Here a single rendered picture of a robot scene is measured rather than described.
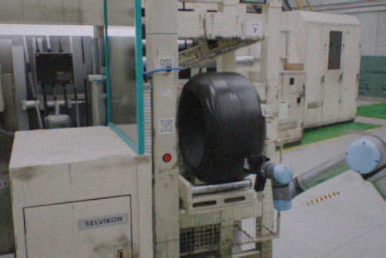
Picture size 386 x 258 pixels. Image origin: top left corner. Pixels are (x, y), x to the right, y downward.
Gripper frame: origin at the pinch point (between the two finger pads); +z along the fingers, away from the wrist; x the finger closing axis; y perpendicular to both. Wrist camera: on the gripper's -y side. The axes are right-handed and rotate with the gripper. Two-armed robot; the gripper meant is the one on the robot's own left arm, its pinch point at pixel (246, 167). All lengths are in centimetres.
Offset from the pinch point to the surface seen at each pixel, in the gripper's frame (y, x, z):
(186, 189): -8.7, 28.3, 7.4
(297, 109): 10, -308, 408
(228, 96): 34.6, 8.3, -0.7
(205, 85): 40.5, 16.0, 8.1
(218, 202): -17.7, 11.2, 9.7
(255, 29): 72, -28, 35
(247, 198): -17.9, -5.4, 9.8
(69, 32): 67, 77, 17
